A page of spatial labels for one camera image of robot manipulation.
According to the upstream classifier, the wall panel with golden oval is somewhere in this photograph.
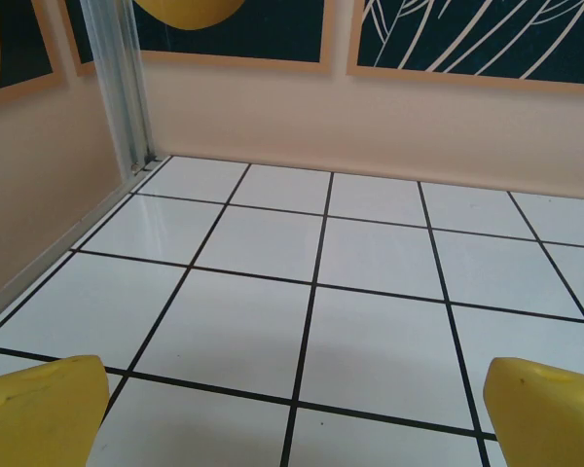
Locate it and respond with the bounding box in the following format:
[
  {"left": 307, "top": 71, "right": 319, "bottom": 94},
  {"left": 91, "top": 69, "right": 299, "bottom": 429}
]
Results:
[{"left": 59, "top": 0, "right": 333, "bottom": 78}]

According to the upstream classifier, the aluminium side rail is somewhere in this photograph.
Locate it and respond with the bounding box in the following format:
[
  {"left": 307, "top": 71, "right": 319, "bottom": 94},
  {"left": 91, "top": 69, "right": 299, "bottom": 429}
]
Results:
[{"left": 0, "top": 155, "right": 164, "bottom": 337}]

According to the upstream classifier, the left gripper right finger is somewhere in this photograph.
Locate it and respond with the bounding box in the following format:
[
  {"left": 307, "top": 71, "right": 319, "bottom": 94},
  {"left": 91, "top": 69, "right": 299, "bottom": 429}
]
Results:
[{"left": 483, "top": 356, "right": 584, "bottom": 467}]

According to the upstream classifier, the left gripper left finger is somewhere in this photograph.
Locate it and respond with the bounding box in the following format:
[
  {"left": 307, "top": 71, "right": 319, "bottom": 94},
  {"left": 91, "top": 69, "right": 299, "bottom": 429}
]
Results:
[{"left": 0, "top": 354, "right": 111, "bottom": 467}]

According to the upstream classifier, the aluminium frame post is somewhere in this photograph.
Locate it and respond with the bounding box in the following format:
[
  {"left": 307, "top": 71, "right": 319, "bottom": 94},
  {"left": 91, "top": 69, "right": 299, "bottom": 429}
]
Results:
[{"left": 79, "top": 0, "right": 163, "bottom": 177}]

